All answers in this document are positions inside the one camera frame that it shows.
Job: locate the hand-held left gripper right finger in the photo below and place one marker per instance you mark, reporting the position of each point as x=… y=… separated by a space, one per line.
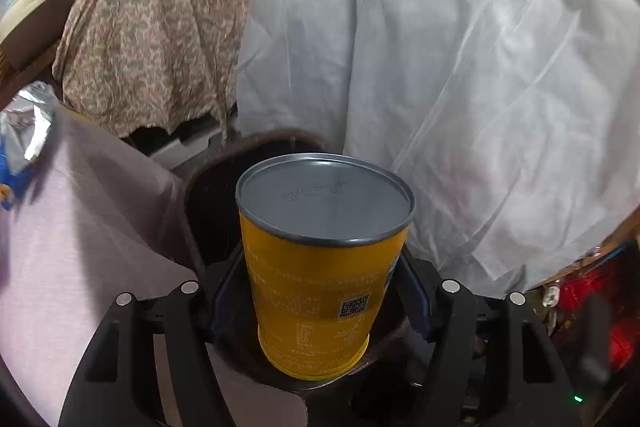
x=417 y=302

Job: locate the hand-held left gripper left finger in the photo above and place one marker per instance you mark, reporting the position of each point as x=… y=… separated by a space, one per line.
x=225 y=302

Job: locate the yellow cylindrical can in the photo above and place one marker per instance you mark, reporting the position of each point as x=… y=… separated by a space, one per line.
x=310 y=287

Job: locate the dark brown trash bin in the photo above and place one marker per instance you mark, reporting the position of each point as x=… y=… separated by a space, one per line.
x=215 y=202

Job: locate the white cloth cover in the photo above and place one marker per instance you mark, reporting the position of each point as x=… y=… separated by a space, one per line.
x=425 y=82

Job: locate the silver snack bag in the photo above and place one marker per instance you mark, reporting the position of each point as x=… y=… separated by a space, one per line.
x=27 y=132

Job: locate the floral patterned cloth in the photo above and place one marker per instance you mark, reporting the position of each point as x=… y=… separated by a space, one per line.
x=150 y=42

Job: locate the wooden sink counter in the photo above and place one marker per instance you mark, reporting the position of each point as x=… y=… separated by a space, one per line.
x=35 y=57

